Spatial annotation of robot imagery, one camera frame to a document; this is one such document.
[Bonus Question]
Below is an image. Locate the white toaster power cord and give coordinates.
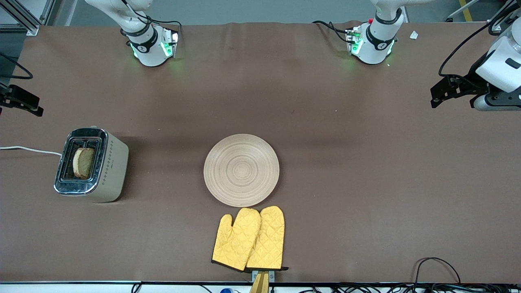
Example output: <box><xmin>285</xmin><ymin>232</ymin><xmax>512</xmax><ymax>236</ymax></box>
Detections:
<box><xmin>0</xmin><ymin>145</ymin><xmax>62</xmax><ymax>157</ymax></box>

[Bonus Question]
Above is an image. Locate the aluminium frame profile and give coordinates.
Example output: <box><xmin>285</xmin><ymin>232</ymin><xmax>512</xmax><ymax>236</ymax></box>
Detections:
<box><xmin>486</xmin><ymin>0</ymin><xmax>521</xmax><ymax>31</ymax></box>
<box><xmin>0</xmin><ymin>0</ymin><xmax>56</xmax><ymax>37</ymax></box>

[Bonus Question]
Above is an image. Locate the wooden clamp bar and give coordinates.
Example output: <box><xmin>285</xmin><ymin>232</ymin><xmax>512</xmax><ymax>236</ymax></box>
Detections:
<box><xmin>249</xmin><ymin>272</ymin><xmax>270</xmax><ymax>293</ymax></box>

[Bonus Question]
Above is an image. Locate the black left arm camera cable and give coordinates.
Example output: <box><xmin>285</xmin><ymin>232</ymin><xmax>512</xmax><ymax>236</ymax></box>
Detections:
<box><xmin>438</xmin><ymin>0</ymin><xmax>521</xmax><ymax>79</ymax></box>

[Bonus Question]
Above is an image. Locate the brown bread slice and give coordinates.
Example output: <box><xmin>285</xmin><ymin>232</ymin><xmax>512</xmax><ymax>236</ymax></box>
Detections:
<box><xmin>72</xmin><ymin>147</ymin><xmax>96</xmax><ymax>179</ymax></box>

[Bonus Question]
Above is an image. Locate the beige chrome two-slot toaster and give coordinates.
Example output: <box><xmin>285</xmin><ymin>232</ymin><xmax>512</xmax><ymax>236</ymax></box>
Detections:
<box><xmin>53</xmin><ymin>126</ymin><xmax>129</xmax><ymax>203</ymax></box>

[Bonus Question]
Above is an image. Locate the black looped floor cable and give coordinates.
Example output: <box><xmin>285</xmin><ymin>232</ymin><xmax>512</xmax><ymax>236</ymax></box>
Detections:
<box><xmin>414</xmin><ymin>257</ymin><xmax>462</xmax><ymax>285</ymax></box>

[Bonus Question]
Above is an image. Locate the round wooden plate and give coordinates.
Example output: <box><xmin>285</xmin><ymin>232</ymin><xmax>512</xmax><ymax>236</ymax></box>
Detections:
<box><xmin>203</xmin><ymin>133</ymin><xmax>280</xmax><ymax>208</ymax></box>

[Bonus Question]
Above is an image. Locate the small metal bracket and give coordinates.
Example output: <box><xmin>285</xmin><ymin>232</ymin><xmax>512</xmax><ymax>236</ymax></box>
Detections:
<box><xmin>252</xmin><ymin>270</ymin><xmax>276</xmax><ymax>284</ymax></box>

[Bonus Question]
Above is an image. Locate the yellow quilted oven mitt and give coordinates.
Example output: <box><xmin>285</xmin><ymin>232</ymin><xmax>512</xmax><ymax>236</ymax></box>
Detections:
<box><xmin>211</xmin><ymin>208</ymin><xmax>262</xmax><ymax>272</ymax></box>
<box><xmin>246</xmin><ymin>206</ymin><xmax>289</xmax><ymax>271</ymax></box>

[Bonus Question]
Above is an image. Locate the black cable bundle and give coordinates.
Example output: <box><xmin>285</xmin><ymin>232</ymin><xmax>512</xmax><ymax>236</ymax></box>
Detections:
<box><xmin>299</xmin><ymin>282</ymin><xmax>521</xmax><ymax>293</ymax></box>

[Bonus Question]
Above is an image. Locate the black arm base cable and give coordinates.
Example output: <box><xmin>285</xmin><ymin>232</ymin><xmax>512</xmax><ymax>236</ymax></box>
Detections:
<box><xmin>312</xmin><ymin>20</ymin><xmax>351</xmax><ymax>44</ymax></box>
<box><xmin>121</xmin><ymin>0</ymin><xmax>183</xmax><ymax>30</ymax></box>

